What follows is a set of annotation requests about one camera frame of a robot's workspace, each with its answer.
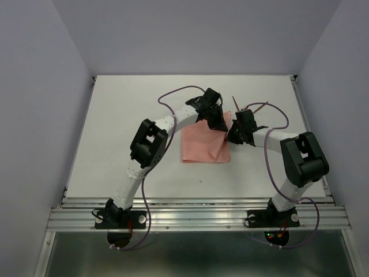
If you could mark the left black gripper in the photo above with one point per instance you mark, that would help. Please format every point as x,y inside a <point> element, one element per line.
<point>219,125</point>

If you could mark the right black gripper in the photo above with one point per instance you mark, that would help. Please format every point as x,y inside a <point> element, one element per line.
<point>230,138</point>

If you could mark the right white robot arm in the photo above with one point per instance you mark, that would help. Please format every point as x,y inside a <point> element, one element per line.
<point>303,160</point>

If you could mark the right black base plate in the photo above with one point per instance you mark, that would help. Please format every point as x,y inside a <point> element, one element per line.
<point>262,218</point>

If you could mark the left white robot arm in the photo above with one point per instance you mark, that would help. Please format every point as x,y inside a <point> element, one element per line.
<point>147,149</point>

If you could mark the brown wooden knife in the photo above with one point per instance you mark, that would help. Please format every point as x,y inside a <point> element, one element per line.
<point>235,103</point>

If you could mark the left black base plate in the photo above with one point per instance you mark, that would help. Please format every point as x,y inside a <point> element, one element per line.
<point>132,220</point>

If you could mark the aluminium rail frame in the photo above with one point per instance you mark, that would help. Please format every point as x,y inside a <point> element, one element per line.
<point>197,209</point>

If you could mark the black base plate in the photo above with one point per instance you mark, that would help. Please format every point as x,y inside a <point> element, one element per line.
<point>132,220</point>
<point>262,218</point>

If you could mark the pink cloth napkin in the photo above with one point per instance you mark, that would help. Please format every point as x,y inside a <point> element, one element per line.
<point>199,144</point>

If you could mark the brown wooden fork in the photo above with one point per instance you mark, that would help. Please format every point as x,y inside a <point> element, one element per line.
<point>260,107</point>

